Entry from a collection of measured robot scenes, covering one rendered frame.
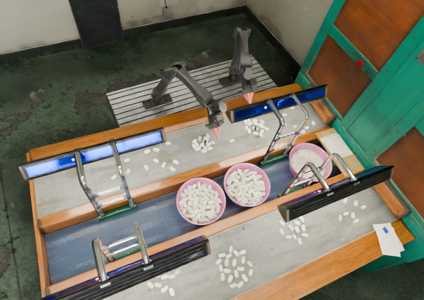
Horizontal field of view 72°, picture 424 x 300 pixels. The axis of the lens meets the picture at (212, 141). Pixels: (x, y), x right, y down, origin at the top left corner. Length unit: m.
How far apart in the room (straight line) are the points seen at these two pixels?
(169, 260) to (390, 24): 1.47
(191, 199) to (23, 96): 2.15
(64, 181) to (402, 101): 1.79
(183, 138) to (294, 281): 0.98
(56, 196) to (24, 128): 1.39
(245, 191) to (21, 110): 2.24
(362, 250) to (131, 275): 1.17
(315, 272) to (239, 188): 0.56
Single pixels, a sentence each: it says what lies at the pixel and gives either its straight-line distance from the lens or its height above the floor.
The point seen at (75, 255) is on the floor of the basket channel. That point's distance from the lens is 1.69.
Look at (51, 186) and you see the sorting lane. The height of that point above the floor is 0.74.
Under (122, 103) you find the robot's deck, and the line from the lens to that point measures 2.10.
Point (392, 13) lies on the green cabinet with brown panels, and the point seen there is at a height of 1.52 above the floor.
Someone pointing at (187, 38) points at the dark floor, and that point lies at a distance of 3.71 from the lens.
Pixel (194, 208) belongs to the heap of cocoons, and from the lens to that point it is 1.62.
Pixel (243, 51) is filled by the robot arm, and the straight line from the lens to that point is 1.92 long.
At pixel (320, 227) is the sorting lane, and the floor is 0.74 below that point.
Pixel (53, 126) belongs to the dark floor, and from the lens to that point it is 2.97.
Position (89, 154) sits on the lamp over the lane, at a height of 1.09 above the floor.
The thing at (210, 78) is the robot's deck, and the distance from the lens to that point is 2.27.
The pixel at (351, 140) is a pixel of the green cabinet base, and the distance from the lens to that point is 2.05.
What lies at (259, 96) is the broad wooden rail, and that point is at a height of 0.76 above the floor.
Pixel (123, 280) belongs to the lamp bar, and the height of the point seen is 1.10.
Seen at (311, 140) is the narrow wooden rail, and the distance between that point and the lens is 2.00.
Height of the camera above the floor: 2.25
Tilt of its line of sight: 56 degrees down
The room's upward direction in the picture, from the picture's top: 12 degrees clockwise
